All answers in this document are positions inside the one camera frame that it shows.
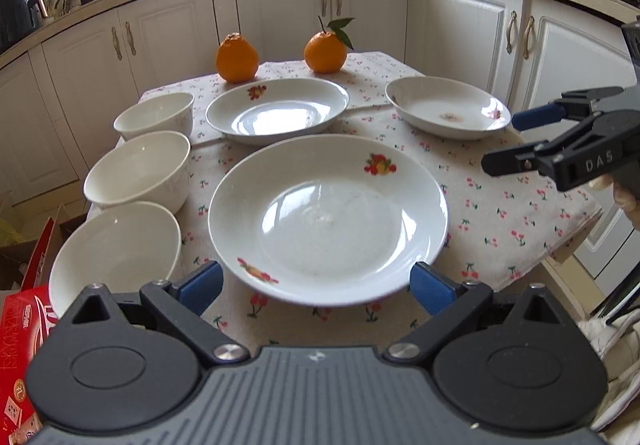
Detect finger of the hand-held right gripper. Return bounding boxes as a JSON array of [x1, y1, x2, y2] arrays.
[[511, 86, 627, 132], [481, 112, 631, 192]]

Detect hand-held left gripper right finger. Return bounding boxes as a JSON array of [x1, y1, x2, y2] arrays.
[[384, 261, 572, 367]]

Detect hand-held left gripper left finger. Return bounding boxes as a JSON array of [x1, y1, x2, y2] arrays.
[[65, 260, 251, 368]]

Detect small white floral plate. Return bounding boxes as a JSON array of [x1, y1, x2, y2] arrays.
[[385, 76, 512, 141]]

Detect white ceramic bowl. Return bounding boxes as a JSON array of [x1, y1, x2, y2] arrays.
[[83, 130, 192, 216], [48, 201, 182, 321]]

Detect large white fruit-print plate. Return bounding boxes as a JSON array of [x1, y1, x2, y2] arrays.
[[207, 134, 449, 308]]

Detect medium white fruit-print plate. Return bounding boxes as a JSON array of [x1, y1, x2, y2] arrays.
[[205, 78, 350, 146]]

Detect person's right hand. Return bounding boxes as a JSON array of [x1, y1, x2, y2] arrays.
[[615, 188, 640, 226]]

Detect cherry-print tablecloth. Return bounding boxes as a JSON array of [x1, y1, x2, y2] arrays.
[[87, 52, 603, 356]]

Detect wooden table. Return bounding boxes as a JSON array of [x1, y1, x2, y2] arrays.
[[547, 212, 606, 267]]

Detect white kitchen cabinets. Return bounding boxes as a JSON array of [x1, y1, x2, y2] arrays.
[[0, 0, 640, 286]]

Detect small white bowl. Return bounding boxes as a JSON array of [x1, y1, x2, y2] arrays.
[[113, 92, 195, 142]]

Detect red gift box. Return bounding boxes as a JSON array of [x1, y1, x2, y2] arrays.
[[0, 218, 66, 445]]

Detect person's white fleece clothing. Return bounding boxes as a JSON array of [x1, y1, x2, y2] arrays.
[[575, 310, 640, 431]]

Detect orange with green leaf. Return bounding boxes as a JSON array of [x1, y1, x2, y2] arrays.
[[304, 16, 356, 74]]

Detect orange without leaf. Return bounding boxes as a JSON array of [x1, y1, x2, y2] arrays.
[[215, 32, 259, 84]]

